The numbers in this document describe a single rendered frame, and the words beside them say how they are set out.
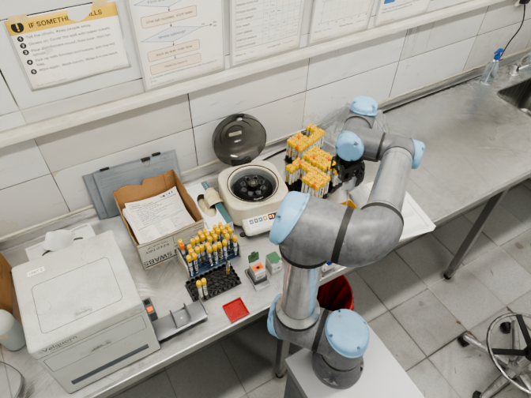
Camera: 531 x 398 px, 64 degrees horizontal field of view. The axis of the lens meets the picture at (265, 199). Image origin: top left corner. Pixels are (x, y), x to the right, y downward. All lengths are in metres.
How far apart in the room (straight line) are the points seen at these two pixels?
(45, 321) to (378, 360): 0.92
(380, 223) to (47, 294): 0.86
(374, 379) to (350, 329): 0.25
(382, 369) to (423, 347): 1.14
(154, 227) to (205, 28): 0.71
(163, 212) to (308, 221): 0.93
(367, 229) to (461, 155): 1.39
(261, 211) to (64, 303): 0.74
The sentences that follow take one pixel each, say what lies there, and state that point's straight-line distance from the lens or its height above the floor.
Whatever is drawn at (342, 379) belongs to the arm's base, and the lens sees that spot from 1.30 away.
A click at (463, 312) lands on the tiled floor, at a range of 2.70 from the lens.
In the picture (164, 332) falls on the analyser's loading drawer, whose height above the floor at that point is 0.91.
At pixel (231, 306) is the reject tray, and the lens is 1.47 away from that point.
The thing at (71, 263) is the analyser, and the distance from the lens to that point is 1.30.
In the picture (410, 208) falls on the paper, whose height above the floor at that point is 0.89.
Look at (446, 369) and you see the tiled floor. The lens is 2.51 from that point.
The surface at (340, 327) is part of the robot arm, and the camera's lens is 1.16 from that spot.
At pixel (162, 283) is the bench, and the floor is 0.87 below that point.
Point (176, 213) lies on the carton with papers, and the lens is 1.64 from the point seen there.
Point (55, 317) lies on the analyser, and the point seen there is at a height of 1.17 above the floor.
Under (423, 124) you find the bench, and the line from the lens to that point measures 2.26.
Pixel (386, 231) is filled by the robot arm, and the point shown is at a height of 1.54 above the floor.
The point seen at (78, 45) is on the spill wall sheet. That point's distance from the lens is 1.40.
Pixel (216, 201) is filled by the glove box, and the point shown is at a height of 0.96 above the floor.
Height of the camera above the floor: 2.17
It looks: 48 degrees down
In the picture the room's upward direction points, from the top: 2 degrees clockwise
